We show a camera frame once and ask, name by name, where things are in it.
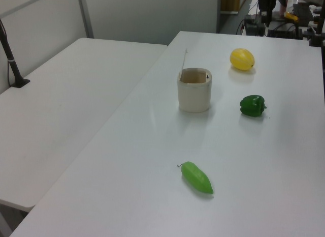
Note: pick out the yellow wooden cabinet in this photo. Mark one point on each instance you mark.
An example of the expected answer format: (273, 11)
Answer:
(229, 1)

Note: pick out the dark green toy bell pepper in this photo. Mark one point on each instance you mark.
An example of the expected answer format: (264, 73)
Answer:
(252, 105)

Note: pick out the black camera stand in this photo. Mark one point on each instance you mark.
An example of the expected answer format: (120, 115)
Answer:
(316, 31)

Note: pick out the dark laptop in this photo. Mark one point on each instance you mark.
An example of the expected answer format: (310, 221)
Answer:
(302, 10)

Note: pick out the small yellow object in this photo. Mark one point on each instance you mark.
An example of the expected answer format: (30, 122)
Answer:
(291, 16)

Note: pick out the black pole with base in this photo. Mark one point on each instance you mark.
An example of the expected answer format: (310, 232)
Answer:
(11, 61)

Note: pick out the white side table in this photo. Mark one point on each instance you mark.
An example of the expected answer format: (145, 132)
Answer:
(63, 107)

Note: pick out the beige lidded garbage bin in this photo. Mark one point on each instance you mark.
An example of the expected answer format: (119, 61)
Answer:
(194, 94)

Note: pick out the black equipment box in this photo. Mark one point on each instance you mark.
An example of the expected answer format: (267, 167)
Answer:
(252, 27)

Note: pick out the yellow toy melon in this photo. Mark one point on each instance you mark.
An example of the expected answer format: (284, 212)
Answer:
(242, 59)

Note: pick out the light green toy pepper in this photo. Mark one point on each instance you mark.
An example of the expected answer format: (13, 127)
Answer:
(196, 178)

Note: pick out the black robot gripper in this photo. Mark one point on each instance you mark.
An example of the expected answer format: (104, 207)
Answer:
(267, 0)

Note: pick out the grey metal partition post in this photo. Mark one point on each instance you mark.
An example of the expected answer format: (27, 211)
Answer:
(85, 15)

